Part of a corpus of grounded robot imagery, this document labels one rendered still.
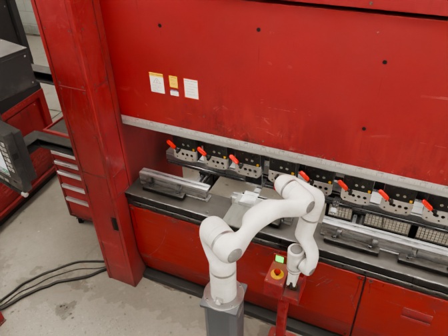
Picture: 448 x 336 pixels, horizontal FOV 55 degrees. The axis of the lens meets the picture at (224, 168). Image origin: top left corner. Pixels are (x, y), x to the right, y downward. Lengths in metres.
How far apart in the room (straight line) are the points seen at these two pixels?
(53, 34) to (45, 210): 2.28
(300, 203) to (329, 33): 0.73
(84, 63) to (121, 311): 1.82
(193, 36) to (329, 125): 0.78
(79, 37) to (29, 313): 2.09
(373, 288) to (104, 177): 1.71
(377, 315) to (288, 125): 1.26
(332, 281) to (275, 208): 0.93
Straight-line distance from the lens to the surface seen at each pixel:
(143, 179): 2.92
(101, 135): 2.58
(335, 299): 2.78
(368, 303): 2.73
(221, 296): 2.02
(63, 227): 4.13
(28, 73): 2.33
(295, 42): 2.00
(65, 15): 2.34
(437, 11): 1.87
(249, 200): 2.56
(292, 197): 1.87
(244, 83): 2.17
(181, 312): 3.29
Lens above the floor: 2.68
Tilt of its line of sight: 37 degrees down
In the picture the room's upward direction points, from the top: 2 degrees counter-clockwise
